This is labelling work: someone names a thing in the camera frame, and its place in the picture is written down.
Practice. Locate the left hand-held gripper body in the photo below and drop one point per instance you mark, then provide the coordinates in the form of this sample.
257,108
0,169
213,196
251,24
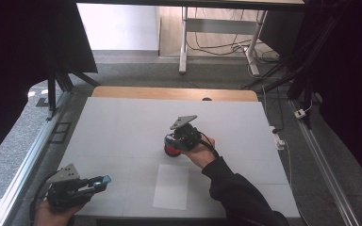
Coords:
64,194

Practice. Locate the aluminium rail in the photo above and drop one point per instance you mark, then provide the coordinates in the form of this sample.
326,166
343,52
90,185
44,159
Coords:
28,160
323,163

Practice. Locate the round red ink pad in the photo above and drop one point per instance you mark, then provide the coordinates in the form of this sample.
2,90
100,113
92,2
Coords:
171,152

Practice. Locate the black round table grommet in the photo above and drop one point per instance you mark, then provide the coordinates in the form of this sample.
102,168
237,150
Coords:
206,99

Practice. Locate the person's right hand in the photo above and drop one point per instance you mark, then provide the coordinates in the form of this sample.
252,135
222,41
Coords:
201,155

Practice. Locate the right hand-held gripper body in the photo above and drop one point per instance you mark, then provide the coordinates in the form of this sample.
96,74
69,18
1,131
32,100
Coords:
187,136

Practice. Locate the small white adapter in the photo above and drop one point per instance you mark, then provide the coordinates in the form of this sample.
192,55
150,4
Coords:
299,113

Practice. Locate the white table cover sheet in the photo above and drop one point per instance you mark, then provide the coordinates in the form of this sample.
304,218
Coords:
122,132

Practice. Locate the light blue stamp cap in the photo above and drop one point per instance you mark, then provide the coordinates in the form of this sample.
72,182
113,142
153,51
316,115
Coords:
106,179

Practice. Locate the black curtain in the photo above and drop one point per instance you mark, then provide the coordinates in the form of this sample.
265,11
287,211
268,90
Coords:
352,78
19,62

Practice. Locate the white power strip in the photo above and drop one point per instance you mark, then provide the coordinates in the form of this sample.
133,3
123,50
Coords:
278,139

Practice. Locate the black metal stand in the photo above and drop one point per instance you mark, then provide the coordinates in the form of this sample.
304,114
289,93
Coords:
52,91
308,62

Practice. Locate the white paper sheet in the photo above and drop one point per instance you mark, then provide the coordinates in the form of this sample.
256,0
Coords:
171,188

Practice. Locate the white-legged desk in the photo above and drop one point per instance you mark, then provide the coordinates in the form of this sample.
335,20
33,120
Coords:
184,47

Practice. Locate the person's left hand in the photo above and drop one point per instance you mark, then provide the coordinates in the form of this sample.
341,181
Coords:
52,216

